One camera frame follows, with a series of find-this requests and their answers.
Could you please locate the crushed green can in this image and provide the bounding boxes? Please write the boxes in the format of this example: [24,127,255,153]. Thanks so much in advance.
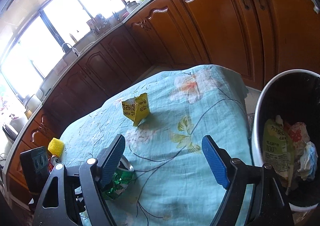
[101,155,135,201]

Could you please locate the white printed wrapper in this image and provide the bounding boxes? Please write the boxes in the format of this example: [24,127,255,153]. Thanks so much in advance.
[285,122,318,181]

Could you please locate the yellow carton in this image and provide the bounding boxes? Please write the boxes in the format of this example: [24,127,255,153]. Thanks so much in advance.
[121,93,150,127]

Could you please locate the green drink pouch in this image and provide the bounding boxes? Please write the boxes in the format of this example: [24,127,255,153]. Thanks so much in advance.
[263,115,294,189]

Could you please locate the black white-rimmed trash bin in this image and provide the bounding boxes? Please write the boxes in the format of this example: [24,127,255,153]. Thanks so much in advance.
[252,69,319,212]

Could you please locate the grey kitchen countertop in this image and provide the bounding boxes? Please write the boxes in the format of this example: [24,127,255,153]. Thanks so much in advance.
[0,0,208,174]

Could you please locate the kitchen faucet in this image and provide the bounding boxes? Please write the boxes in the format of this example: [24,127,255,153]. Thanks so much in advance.
[61,43,80,57]

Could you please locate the wooden kitchen cabinets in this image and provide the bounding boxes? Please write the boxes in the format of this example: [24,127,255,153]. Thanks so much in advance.
[3,0,319,205]

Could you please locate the yellow sponge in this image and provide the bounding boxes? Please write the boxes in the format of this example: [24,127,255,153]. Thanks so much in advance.
[48,138,65,157]

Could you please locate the teal floral tablecloth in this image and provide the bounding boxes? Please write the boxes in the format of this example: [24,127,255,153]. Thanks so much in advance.
[60,65,251,225]

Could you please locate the metal pot on counter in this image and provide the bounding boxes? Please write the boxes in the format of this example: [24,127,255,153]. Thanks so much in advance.
[125,1,139,13]

